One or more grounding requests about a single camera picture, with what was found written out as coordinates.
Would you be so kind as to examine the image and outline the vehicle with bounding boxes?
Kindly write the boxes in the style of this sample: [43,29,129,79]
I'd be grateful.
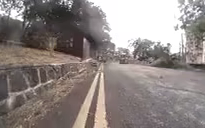
[118,55,130,65]

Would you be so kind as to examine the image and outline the dark building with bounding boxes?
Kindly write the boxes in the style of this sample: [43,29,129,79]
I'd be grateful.
[49,24,98,61]

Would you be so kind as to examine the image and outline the cluster of trees and bushes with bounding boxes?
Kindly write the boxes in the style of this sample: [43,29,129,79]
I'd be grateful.
[128,37,191,69]

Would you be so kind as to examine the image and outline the grey asphalt road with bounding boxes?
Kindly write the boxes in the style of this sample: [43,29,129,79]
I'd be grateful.
[36,62,205,128]

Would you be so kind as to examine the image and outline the leaf-strewn dirt verge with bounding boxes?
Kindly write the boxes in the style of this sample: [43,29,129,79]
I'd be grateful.
[3,66,99,128]

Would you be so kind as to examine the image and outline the group of dark trees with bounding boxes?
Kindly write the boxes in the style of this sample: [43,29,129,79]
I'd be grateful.
[0,0,116,63]

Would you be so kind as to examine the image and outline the dry grass slope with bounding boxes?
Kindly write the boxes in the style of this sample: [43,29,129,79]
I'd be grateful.
[0,43,83,68]

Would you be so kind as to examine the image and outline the pale building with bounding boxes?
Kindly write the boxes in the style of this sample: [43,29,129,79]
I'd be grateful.
[184,33,205,64]

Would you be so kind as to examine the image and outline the pale pole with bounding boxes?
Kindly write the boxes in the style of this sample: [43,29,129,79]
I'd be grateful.
[201,39,205,64]

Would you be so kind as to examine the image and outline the tall leafy trees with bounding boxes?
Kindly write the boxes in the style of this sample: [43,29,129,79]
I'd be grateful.
[174,0,205,64]

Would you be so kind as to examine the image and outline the stone retaining wall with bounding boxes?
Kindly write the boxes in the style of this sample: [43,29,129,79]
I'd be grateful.
[0,59,99,114]

